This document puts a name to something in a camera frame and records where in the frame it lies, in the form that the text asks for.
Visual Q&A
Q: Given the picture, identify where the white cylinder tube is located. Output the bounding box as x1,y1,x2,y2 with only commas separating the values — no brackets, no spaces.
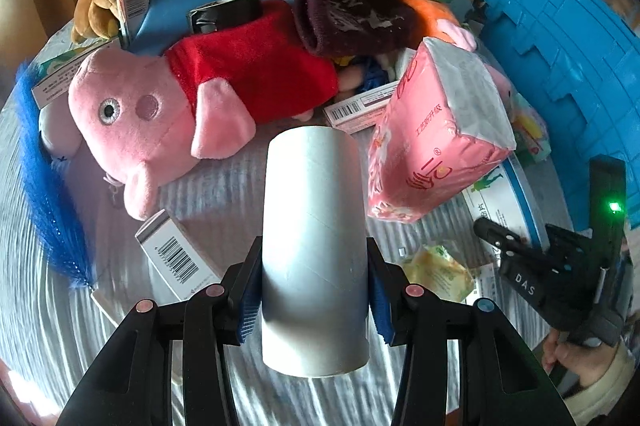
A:
262,126,369,378

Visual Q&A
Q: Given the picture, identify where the person's right hand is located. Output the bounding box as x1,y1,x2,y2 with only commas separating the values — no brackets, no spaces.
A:
541,328,618,388

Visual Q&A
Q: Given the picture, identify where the blue white medicine box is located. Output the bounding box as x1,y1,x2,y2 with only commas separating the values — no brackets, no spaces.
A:
462,154,549,248

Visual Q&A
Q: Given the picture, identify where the clear snack packet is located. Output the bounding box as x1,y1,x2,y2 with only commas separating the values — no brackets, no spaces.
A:
401,245,474,302

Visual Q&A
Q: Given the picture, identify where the grey striped tablecloth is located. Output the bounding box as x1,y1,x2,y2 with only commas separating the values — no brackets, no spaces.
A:
0,20,576,426

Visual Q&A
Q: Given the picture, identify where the colourful small snack pack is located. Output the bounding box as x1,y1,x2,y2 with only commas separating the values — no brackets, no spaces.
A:
511,92,551,167

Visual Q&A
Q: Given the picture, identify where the white barcode medicine box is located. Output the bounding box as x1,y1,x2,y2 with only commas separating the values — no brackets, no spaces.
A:
136,209,221,302

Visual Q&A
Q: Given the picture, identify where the pink tissue pack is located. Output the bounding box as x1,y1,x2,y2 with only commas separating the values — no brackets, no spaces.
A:
368,37,516,222

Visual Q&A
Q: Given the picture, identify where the blue plastic storage bin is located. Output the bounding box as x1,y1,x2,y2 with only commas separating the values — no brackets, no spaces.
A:
480,0,639,230

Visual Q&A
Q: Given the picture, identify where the pink white medicine box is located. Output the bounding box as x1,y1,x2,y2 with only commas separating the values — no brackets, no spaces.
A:
323,80,399,134

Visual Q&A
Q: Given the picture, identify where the blue feather duster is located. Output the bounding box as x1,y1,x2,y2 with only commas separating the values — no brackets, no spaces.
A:
14,62,96,288

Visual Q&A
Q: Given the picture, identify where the orange plush toy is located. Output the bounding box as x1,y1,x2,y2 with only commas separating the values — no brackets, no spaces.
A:
401,0,477,52

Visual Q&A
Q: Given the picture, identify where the pink pig plush toy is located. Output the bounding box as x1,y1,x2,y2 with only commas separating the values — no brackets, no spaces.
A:
64,0,340,220

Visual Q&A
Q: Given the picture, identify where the black glasses case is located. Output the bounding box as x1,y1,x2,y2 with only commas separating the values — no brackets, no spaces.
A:
188,0,262,35

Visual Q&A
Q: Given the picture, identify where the small upright white box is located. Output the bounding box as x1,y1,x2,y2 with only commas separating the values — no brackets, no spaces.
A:
115,0,149,48

